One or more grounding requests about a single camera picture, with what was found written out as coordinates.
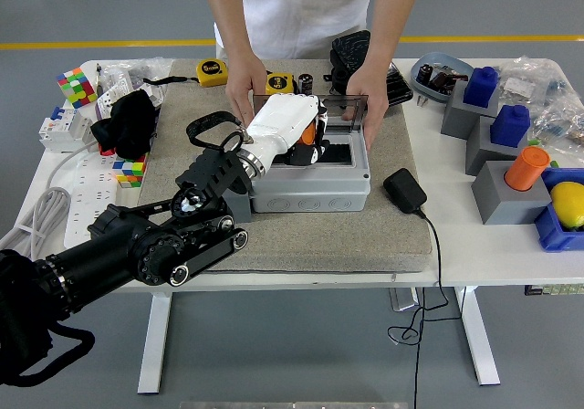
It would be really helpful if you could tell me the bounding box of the clear plastic parts bag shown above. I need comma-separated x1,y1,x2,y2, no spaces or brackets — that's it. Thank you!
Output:
98,56,176,110
495,57,571,110
531,87,584,157

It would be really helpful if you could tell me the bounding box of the blue plastic block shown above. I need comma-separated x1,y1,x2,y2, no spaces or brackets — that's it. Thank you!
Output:
464,66,500,109
490,104,532,149

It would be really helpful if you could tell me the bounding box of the person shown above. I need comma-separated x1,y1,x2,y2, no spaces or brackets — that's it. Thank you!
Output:
199,0,425,78

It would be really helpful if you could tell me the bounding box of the white power strip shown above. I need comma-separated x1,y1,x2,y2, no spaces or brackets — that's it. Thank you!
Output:
63,152,125,250

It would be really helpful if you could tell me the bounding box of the yellow tape measure with strap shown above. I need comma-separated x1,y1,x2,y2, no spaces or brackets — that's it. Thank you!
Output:
142,58,230,89

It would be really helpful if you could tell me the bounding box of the smoked transparent box lid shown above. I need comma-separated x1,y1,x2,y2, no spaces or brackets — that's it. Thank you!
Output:
252,92,370,131

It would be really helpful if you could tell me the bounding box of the grey block holder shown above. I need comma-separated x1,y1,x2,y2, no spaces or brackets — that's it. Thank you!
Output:
440,79,501,142
464,115,531,176
471,160,554,226

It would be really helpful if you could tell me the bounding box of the blue-grey oval tray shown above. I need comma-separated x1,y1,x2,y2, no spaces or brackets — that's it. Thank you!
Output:
411,51,475,105

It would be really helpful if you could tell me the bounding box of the blue plastic bin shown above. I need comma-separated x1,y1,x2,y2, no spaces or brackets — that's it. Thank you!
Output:
534,166,584,255

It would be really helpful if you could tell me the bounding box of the white socket in packaging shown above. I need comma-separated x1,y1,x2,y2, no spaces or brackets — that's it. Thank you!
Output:
94,79,134,121

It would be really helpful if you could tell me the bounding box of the grey block with round hole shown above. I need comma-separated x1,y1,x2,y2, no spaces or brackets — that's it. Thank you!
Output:
222,184,254,224

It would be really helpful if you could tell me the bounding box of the person's left hand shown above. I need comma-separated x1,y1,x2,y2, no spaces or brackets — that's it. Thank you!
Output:
344,63,391,152

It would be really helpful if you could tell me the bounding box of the person's right hand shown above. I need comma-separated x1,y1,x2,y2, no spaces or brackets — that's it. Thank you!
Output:
224,58,269,128

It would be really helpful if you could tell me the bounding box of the black adapter cord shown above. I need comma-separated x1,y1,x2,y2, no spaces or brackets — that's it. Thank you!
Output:
387,208,452,409

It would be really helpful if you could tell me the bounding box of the grey electrical junction box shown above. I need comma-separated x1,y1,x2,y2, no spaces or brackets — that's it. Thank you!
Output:
248,131,371,215

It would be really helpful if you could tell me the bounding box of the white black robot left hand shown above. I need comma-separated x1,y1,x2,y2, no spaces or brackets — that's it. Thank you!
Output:
243,92,332,167

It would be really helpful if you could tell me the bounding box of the black cloth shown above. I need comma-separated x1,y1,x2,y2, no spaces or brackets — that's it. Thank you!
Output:
89,89,161,160

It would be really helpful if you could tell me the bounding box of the silver box under table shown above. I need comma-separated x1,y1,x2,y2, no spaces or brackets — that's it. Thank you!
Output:
388,286,419,312

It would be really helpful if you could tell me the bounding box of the black power adapter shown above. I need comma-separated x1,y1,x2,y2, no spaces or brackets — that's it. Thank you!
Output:
382,167,429,215

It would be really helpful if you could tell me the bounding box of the table height control panel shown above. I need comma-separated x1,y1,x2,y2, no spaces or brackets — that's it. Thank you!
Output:
524,284,584,298

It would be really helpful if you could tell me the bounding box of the grey-brown mat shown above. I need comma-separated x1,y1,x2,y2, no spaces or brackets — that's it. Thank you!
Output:
135,58,434,275

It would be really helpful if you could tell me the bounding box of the yellow lemon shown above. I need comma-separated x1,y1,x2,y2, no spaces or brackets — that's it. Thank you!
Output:
548,181,584,234

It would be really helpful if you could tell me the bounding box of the large multicolour puzzle cube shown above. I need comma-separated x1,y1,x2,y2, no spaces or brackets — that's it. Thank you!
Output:
56,66,99,110

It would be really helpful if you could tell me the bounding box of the white circuit breaker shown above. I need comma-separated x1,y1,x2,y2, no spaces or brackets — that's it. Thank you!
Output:
37,105,95,155

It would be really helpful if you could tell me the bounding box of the small multicolour puzzle cube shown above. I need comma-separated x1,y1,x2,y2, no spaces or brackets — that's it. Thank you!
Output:
111,152,150,189

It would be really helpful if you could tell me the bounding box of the white power cable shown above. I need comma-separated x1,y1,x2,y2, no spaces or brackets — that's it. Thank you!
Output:
0,145,100,260

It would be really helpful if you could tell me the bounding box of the white table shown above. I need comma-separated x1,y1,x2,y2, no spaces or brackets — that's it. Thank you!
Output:
0,57,584,394

